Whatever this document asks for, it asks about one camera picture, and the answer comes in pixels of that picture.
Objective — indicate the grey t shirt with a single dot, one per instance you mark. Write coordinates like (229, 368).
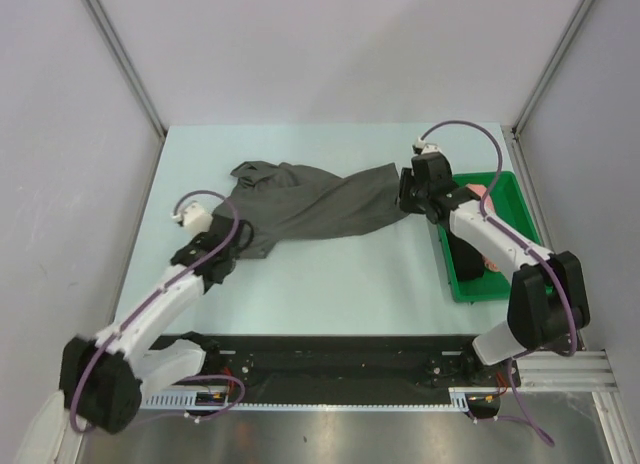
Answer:
(287, 202)

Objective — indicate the pink rolled t shirt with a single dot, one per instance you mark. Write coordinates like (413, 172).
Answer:
(481, 190)

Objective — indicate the aluminium frame rail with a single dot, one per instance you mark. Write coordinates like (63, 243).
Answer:
(585, 371)

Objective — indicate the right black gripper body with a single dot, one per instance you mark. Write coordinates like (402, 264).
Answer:
(412, 196)

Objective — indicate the right aluminium corner post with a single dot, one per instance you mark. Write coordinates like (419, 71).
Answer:
(560, 51)

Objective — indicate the green plastic tray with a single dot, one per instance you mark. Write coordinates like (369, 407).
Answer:
(510, 206)

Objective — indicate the aluminium corner post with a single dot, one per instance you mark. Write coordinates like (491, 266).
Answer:
(560, 51)
(108, 32)

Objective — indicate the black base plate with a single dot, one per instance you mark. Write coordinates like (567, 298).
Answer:
(349, 370)

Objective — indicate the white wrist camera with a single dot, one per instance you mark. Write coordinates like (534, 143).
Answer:
(194, 219)
(421, 147)

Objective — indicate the left aluminium corner post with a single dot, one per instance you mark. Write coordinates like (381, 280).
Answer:
(108, 32)

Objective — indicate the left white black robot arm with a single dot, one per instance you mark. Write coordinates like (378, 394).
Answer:
(106, 378)

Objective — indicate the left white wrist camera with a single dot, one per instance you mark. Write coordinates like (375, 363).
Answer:
(194, 219)

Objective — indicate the black rolled t shirt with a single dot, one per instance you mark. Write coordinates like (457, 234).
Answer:
(467, 262)

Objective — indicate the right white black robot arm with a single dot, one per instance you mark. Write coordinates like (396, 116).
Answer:
(547, 299)

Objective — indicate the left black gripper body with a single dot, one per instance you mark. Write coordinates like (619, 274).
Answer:
(232, 259)

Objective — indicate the white slotted cable duct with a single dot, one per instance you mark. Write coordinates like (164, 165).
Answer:
(190, 400)

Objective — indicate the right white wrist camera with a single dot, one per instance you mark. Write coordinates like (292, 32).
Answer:
(421, 147)

